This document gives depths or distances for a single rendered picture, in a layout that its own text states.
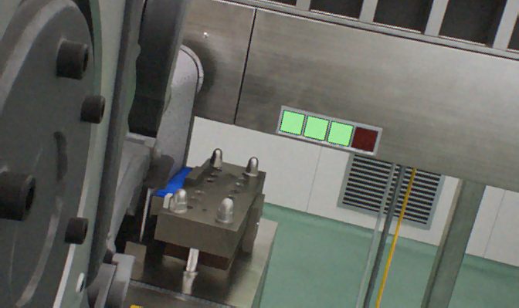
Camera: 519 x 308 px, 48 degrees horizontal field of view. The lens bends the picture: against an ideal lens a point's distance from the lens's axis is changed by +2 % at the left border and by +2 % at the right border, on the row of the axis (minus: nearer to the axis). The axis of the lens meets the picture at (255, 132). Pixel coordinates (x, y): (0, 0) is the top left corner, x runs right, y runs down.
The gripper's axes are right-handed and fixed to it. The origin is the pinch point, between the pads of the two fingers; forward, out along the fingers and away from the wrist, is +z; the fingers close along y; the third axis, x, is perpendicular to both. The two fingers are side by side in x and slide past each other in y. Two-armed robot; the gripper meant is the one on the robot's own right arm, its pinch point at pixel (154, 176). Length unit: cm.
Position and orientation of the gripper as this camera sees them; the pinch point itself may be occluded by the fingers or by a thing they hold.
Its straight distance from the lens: 120.6
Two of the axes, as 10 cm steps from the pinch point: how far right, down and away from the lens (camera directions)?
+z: 0.5, 2.6, 9.6
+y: 9.7, 2.3, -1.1
